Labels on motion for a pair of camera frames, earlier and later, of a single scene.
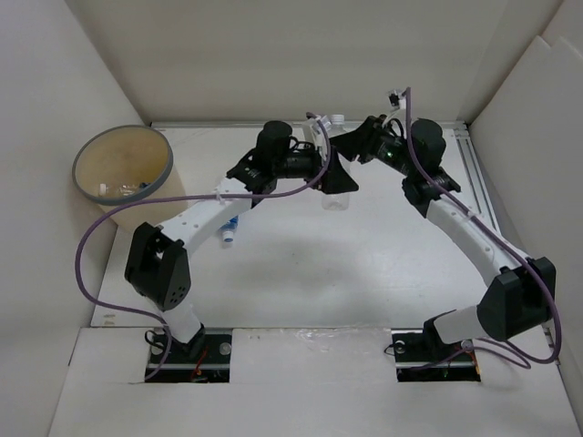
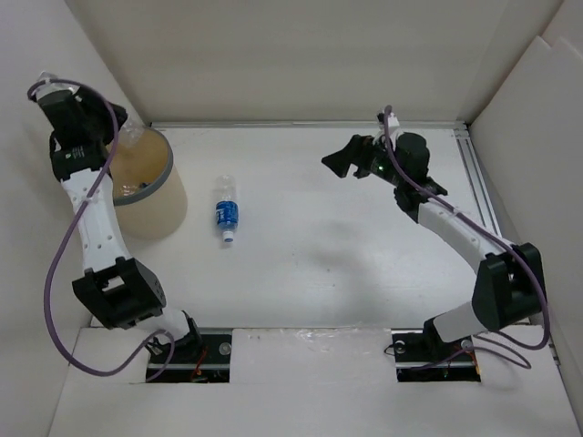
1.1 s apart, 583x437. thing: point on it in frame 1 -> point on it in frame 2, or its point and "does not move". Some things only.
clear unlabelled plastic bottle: x=341 y=200 -> x=131 y=131
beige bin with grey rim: x=125 y=164 does not move
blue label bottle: x=127 y=189 does not move
